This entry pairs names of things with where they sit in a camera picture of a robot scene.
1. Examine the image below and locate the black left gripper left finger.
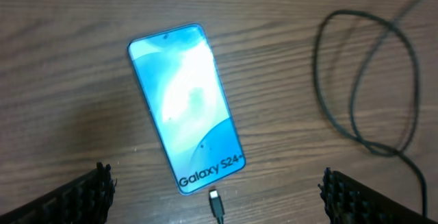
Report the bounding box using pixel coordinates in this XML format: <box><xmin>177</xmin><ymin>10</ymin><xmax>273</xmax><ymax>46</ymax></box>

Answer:
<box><xmin>1</xmin><ymin>162</ymin><xmax>116</xmax><ymax>224</ymax></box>

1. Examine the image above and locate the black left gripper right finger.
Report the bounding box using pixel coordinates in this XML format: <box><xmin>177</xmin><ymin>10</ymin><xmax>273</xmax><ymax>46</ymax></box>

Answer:
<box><xmin>318</xmin><ymin>168</ymin><xmax>437</xmax><ymax>224</ymax></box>

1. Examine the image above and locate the black USB charging cable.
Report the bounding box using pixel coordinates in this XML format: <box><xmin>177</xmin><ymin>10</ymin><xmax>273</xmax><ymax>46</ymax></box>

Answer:
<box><xmin>208</xmin><ymin>0</ymin><xmax>438</xmax><ymax>224</ymax></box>

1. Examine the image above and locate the blue Galaxy smartphone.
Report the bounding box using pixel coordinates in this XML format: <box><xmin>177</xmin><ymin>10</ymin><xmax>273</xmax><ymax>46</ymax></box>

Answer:
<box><xmin>127</xmin><ymin>23</ymin><xmax>246</xmax><ymax>195</ymax></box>

